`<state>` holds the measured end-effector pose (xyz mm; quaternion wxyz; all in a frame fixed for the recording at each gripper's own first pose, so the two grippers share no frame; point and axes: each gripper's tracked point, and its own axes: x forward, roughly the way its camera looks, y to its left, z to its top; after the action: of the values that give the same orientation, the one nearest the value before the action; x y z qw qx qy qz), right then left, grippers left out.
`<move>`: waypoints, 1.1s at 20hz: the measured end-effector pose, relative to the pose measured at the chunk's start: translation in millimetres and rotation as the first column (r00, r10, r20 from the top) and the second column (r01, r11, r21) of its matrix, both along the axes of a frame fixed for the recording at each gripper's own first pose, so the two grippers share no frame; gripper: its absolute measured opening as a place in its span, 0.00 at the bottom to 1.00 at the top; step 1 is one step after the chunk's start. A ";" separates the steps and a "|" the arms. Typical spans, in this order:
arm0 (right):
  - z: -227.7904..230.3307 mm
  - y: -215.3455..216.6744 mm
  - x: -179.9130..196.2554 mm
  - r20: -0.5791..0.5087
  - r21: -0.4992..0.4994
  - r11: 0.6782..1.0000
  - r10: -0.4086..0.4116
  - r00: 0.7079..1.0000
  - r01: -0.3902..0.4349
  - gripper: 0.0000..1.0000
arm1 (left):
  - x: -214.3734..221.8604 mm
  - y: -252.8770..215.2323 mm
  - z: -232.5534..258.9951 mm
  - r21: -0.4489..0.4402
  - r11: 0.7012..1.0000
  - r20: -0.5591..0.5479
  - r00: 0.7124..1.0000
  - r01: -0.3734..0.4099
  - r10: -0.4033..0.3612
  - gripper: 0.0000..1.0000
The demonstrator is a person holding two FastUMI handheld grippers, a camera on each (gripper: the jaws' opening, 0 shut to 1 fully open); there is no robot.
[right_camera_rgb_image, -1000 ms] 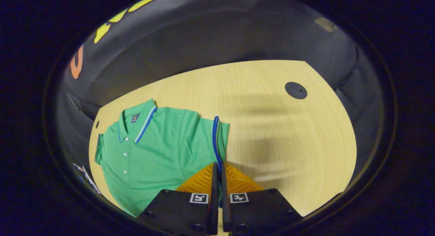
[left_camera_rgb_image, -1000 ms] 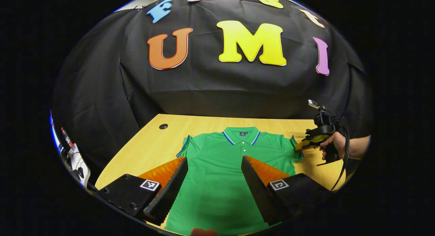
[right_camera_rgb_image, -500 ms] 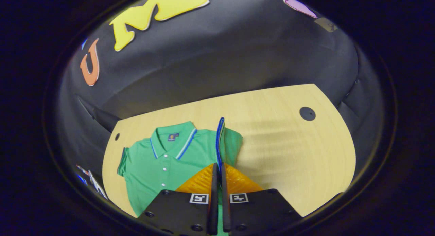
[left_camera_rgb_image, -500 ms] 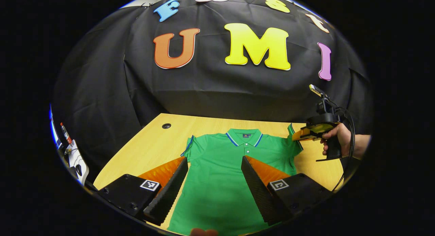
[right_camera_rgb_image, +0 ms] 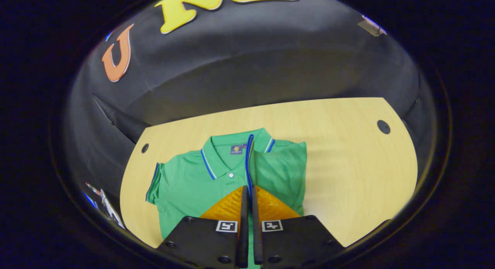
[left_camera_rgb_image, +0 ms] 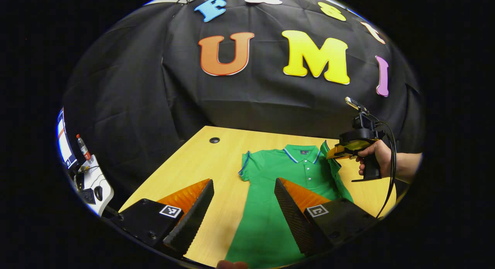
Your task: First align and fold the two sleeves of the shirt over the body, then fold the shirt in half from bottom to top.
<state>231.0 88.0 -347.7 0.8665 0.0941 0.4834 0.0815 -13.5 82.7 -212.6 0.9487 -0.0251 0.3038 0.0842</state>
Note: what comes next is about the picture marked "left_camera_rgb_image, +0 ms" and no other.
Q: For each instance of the green T-shirt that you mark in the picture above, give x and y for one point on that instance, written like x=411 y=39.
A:
x=267 y=207

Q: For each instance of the black keyboard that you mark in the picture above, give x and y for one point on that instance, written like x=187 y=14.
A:
x=88 y=195

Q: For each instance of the black backdrop cloth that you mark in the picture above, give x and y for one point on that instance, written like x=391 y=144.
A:
x=247 y=95

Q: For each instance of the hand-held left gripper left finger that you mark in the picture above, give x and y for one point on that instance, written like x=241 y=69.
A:
x=193 y=220

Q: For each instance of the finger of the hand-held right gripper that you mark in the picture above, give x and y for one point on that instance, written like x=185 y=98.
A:
x=348 y=148

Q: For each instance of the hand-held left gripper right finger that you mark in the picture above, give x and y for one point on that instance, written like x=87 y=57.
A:
x=296 y=220

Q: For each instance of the computer monitor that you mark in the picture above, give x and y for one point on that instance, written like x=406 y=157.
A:
x=64 y=141

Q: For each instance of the black computer mouse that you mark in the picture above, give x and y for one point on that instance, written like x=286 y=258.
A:
x=98 y=192

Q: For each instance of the white side desk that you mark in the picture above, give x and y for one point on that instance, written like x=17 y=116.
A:
x=104 y=184

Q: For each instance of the clear plastic bottle red cap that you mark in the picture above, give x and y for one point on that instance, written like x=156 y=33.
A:
x=84 y=149

